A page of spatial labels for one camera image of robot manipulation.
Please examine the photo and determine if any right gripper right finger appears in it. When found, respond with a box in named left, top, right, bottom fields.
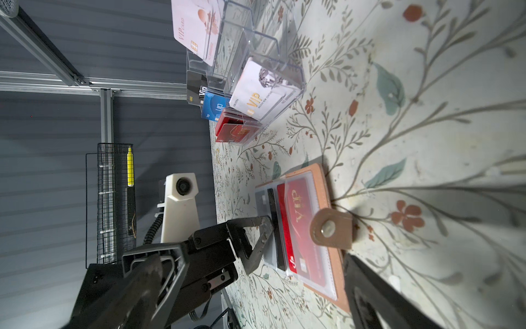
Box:
left=344, top=254, right=440, bottom=328

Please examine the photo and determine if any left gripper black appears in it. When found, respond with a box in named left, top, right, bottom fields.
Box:
left=69, top=215, right=275, bottom=329

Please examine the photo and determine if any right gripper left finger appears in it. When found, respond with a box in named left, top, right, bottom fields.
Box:
left=63, top=255, right=163, bottom=328

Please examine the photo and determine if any pink leather card wallet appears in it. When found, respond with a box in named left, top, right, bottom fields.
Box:
left=255, top=163, right=350, bottom=312

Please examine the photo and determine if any clear acrylic card display stand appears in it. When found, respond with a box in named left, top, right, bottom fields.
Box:
left=186, top=1, right=305, bottom=145

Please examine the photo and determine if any blue VIP card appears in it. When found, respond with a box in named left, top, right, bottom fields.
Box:
left=201, top=91, right=230, bottom=122

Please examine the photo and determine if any white VIP diamond card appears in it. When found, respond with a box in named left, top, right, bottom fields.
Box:
left=229, top=57, right=301, bottom=124

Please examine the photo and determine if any black VIP card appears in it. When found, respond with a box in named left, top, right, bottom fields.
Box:
left=186, top=70, right=208, bottom=106

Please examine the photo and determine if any pink VIP card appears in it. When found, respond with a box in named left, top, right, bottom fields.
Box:
left=171, top=0, right=225, bottom=66

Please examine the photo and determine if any yellow tag on basket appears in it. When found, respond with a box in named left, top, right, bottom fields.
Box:
left=126, top=146, right=135, bottom=187

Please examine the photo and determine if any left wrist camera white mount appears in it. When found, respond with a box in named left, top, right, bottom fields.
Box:
left=158, top=173, right=200, bottom=243

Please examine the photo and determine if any black wire basket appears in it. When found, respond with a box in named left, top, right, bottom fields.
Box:
left=84, top=143, right=137, bottom=265

